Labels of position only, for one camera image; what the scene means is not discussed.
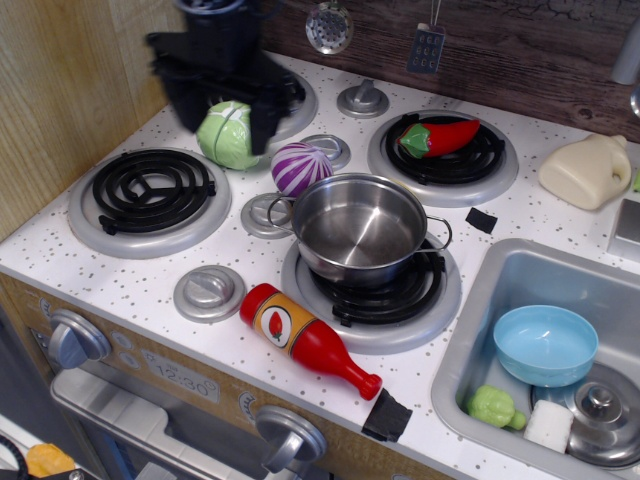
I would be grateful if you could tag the oven knob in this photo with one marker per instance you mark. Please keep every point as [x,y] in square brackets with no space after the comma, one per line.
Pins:
[290,437]
[75,340]

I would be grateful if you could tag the green toy cabbage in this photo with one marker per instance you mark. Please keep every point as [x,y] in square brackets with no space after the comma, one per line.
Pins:
[224,136]

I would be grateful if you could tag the silver faucet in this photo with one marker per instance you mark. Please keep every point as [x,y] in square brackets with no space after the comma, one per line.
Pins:
[625,70]

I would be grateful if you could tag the green toy vegetable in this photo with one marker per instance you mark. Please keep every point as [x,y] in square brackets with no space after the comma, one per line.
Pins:
[495,407]

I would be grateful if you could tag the back right black burner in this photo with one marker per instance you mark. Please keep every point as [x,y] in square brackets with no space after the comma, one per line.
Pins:
[480,171]

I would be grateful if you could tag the red toy chili pepper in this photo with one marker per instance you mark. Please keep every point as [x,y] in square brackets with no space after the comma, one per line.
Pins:
[426,140]

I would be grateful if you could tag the middle grey stove knob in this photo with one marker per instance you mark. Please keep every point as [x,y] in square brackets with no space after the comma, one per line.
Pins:
[336,149]

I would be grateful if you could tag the back left black burner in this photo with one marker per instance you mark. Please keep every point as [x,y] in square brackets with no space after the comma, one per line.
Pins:
[301,115]

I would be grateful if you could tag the orange object bottom left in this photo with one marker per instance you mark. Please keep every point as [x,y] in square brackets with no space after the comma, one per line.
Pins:
[44,460]

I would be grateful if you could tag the grey sink basin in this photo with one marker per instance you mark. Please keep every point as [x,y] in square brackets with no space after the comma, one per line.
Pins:
[517,273]

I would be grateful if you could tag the left oven knob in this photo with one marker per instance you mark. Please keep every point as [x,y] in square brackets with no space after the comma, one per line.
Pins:
[75,340]

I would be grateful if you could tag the hanging metal strainer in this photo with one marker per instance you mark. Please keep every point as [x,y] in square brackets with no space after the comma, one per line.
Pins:
[329,27]

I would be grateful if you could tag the red toy ketchup bottle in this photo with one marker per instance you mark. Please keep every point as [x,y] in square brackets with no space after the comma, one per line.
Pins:
[306,339]

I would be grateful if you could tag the light blue bowl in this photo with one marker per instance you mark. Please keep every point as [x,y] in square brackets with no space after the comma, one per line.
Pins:
[545,346]

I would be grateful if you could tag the white cylinder toy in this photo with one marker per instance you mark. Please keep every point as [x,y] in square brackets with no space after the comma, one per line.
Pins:
[550,426]

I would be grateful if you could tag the grey oven door handle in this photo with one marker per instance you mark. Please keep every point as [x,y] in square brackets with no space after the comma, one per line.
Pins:
[165,440]

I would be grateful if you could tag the stainless steel pot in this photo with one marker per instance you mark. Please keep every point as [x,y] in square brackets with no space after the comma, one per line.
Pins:
[358,229]

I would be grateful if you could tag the small black tape square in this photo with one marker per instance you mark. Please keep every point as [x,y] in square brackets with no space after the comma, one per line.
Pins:
[481,221]

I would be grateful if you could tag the oven clock display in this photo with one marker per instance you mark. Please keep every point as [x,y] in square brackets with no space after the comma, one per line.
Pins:
[186,378]

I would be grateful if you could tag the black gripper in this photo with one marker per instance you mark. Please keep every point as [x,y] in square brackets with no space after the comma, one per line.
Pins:
[219,55]

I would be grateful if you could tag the back grey stove knob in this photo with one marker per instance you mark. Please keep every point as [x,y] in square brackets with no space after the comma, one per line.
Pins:
[363,101]

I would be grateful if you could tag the black burner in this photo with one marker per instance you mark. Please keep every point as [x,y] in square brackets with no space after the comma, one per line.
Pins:
[301,115]
[407,312]
[149,203]
[480,171]

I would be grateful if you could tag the purple striped toy onion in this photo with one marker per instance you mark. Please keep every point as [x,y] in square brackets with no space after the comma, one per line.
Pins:
[297,165]

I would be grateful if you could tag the grey stove knob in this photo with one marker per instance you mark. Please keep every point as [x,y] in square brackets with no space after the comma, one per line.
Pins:
[363,101]
[209,294]
[262,215]
[336,149]

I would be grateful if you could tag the centre grey stove knob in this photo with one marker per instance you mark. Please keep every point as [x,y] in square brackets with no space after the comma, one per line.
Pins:
[262,215]

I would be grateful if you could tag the right oven knob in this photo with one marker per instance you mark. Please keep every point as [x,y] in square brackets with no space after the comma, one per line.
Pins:
[290,437]

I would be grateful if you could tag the silver faucet base block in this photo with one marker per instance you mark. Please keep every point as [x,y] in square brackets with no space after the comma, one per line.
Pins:
[625,234]

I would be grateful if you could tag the front left black burner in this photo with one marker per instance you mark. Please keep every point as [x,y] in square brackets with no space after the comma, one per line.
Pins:
[149,203]

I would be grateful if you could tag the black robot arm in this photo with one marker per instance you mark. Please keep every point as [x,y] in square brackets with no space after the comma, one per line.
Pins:
[219,55]

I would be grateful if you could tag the front right black burner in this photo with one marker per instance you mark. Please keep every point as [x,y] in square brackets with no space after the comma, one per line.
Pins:
[407,312]

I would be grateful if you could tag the front grey stove knob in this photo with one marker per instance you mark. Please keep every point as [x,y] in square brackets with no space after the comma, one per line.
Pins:
[209,294]

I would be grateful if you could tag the steel pot lid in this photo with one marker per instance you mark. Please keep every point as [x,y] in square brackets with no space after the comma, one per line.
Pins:
[605,406]

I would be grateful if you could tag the cream toy jug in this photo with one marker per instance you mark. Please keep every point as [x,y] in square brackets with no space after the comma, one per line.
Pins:
[588,173]

